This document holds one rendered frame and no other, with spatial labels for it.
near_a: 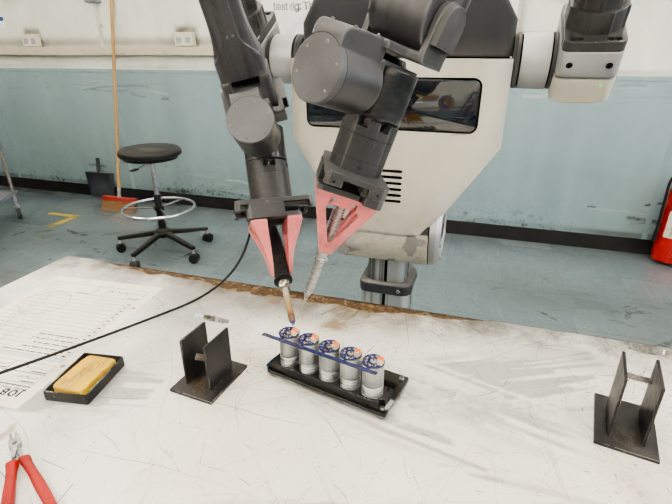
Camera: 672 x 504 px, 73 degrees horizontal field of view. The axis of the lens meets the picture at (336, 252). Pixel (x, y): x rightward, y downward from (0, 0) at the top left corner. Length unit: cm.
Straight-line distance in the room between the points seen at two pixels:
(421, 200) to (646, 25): 237
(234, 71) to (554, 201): 267
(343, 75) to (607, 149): 276
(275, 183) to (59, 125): 392
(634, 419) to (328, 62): 49
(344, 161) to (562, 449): 37
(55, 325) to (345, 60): 59
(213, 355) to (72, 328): 28
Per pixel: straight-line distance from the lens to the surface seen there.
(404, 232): 86
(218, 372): 58
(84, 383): 63
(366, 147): 46
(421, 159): 82
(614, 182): 315
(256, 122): 56
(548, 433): 57
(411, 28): 45
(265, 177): 61
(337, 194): 47
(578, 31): 85
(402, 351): 64
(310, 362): 55
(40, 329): 80
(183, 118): 367
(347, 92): 40
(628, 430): 61
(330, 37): 41
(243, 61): 64
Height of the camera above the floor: 112
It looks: 24 degrees down
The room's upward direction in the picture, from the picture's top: straight up
